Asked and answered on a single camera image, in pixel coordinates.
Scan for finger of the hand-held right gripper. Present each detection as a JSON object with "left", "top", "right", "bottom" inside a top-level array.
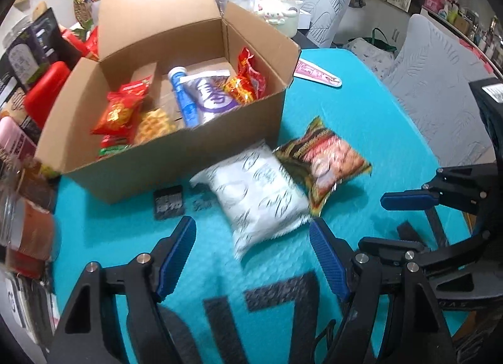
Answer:
[
  {"left": 357, "top": 230, "right": 492, "bottom": 305},
  {"left": 381, "top": 164, "right": 503, "bottom": 215}
]

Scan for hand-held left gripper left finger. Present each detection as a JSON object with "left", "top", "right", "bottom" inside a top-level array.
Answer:
[{"left": 47, "top": 216, "right": 197, "bottom": 364}]

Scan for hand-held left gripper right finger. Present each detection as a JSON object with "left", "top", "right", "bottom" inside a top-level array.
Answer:
[{"left": 308, "top": 218, "right": 458, "bottom": 364}]

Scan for brown patterned snack packet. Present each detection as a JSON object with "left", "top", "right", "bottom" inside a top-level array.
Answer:
[{"left": 273, "top": 116, "right": 373, "bottom": 217}]

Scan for cardboard box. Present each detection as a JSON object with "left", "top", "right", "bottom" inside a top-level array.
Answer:
[{"left": 35, "top": 0, "right": 301, "bottom": 204}]

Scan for white printed snack packet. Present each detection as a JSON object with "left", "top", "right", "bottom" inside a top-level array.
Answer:
[{"left": 190, "top": 142, "right": 311, "bottom": 260}]

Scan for clear waffle packet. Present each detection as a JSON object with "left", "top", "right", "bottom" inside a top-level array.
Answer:
[{"left": 134, "top": 108, "right": 177, "bottom": 144}]

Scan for blue tablet tube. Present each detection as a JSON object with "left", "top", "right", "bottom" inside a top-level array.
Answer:
[{"left": 168, "top": 67, "right": 199, "bottom": 129}]

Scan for purple white snack packet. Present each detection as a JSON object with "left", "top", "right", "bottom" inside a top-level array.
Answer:
[{"left": 181, "top": 69, "right": 240, "bottom": 125}]

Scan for long red snack packet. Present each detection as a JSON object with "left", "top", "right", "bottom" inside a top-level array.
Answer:
[{"left": 98, "top": 77, "right": 155, "bottom": 158}]

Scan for grey quilted chair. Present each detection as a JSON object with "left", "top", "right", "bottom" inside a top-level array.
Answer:
[
  {"left": 295, "top": 0, "right": 354, "bottom": 49},
  {"left": 383, "top": 14, "right": 503, "bottom": 168}
]

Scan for group of small bottles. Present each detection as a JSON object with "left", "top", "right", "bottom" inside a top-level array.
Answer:
[{"left": 422, "top": 0, "right": 503, "bottom": 74}]

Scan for patterned fabric bag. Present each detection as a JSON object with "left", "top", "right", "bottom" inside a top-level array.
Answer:
[{"left": 344, "top": 28, "right": 397, "bottom": 81}]

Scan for wide jar red contents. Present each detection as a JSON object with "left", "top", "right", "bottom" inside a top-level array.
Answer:
[{"left": 0, "top": 181, "right": 56, "bottom": 270}]

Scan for pink flat packet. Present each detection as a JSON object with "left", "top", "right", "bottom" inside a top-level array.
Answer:
[{"left": 293, "top": 59, "right": 342, "bottom": 87}]

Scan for pink container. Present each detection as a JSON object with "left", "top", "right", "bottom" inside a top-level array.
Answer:
[{"left": 0, "top": 115, "right": 38, "bottom": 160}]

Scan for red bottle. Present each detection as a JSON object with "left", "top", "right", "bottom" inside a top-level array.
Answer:
[{"left": 24, "top": 61, "right": 72, "bottom": 129}]

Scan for white cartoon water bottle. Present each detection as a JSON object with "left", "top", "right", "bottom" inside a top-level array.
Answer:
[{"left": 257, "top": 0, "right": 305, "bottom": 38}]

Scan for red plastic bag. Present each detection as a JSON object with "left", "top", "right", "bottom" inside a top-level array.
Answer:
[{"left": 61, "top": 26, "right": 99, "bottom": 62}]

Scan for dark label jar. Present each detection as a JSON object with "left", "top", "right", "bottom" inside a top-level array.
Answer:
[{"left": 6, "top": 31, "right": 52, "bottom": 89}]

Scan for white cup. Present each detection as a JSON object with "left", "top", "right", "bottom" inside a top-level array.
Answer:
[{"left": 218, "top": 0, "right": 256, "bottom": 11}]

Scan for black paper bag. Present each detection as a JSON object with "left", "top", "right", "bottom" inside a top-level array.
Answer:
[{"left": 27, "top": 8, "right": 79, "bottom": 74}]

